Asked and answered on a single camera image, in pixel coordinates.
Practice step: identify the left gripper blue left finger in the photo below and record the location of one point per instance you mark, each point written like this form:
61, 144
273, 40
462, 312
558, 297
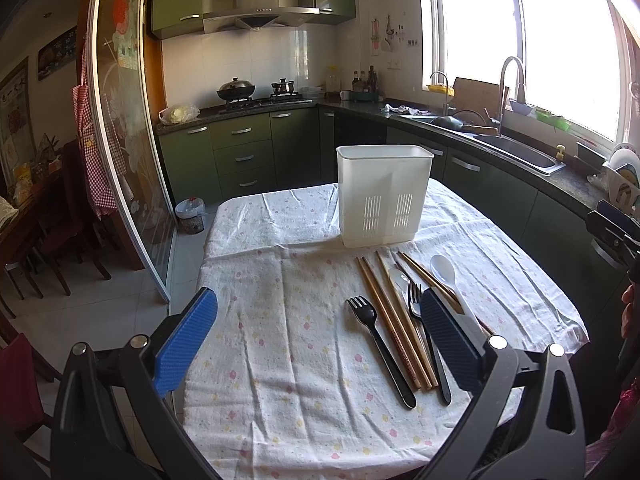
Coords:
180, 346

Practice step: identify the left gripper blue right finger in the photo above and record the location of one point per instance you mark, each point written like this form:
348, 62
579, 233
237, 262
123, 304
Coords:
457, 349

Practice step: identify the black plastic fork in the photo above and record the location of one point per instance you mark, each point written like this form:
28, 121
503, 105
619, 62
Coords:
367, 316
414, 296

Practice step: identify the white plastic spoon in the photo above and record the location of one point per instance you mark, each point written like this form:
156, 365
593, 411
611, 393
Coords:
446, 275

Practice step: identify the clear plastic spoon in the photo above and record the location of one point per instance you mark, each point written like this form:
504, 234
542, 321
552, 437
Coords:
400, 280

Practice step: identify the pink floral sleeve forearm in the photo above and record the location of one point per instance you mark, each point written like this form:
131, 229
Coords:
619, 421

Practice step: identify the person's right hand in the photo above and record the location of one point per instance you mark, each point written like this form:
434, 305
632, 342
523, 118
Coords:
628, 312

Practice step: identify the dish rack with plates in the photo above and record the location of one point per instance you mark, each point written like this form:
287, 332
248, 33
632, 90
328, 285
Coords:
622, 179

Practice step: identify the stainless steel sink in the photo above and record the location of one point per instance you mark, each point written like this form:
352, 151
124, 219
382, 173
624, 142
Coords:
516, 150

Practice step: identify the white floral tablecloth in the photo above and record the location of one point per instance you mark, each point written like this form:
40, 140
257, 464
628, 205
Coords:
289, 385

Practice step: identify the small trash bin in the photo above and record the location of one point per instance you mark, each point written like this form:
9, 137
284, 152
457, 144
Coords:
191, 214

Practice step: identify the dark red dining chair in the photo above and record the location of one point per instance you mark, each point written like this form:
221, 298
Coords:
21, 407

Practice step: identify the white plastic utensil holder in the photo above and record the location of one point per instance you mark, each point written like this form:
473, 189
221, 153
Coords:
381, 192

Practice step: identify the wooden cutting board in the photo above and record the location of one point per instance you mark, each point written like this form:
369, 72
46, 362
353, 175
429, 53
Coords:
479, 96

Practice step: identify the wooden dining table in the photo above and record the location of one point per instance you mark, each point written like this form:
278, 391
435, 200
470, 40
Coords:
52, 221

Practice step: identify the green lower cabinets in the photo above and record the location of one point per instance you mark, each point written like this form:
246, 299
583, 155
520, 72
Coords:
540, 203

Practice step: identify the small steel faucet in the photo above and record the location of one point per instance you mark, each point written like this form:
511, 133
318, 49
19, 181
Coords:
440, 84

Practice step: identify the red checkered apron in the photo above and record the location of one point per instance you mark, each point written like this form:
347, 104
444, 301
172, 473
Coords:
100, 194

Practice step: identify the crumpled dish cloth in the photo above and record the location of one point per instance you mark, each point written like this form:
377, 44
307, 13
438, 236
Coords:
404, 110

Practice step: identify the white plastic bag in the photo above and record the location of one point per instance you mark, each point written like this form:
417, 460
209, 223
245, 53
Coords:
178, 114

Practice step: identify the condiment bottles tray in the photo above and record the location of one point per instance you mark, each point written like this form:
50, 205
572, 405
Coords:
365, 86

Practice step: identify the black wok with lid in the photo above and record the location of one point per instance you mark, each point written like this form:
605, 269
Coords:
236, 90

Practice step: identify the gas stove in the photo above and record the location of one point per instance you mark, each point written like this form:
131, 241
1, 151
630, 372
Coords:
274, 99

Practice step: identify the large oil bottle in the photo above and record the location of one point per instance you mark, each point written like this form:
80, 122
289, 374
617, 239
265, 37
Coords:
333, 80

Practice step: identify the steel pot with lid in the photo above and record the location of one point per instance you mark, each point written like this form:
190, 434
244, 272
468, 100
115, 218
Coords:
283, 87

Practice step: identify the sliding glass door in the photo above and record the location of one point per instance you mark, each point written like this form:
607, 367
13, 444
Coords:
121, 116

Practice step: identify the steel range hood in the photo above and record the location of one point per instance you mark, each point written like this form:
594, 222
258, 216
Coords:
222, 15

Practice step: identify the black pan wooden handle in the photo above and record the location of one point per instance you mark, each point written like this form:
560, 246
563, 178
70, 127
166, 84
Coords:
454, 124

